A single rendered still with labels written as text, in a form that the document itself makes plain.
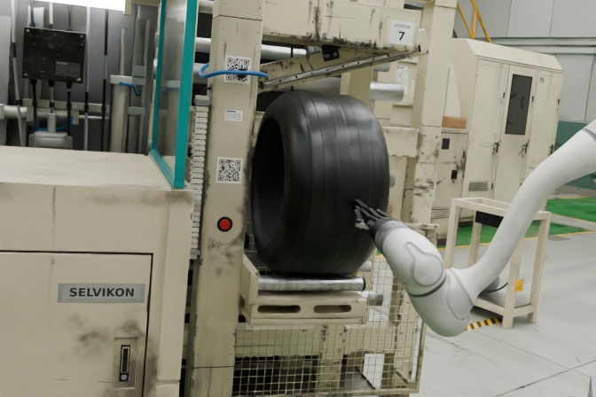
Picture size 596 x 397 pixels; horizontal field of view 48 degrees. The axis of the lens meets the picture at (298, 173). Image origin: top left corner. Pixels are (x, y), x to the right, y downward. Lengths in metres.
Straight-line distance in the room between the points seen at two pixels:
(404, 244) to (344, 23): 1.02
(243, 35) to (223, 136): 0.29
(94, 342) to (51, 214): 0.25
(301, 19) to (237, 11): 0.37
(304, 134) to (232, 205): 0.31
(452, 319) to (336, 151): 0.56
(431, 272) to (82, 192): 0.73
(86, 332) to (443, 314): 0.78
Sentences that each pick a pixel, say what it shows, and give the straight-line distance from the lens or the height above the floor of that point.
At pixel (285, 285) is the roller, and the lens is 1.98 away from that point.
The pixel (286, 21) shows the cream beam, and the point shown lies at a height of 1.69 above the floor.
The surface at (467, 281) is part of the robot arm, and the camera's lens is 1.60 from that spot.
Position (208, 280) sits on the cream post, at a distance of 2.01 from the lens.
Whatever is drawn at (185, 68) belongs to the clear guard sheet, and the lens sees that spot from 1.21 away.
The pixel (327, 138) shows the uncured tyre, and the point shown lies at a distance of 1.85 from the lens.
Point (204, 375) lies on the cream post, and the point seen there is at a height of 0.60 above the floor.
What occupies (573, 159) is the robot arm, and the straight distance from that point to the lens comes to 1.58.
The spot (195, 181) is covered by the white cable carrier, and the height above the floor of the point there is 1.18.
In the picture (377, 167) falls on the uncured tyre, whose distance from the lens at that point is 1.88.
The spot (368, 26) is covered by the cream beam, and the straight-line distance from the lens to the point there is 2.33.
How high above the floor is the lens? 1.46
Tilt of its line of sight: 7 degrees down
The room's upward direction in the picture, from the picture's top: 5 degrees clockwise
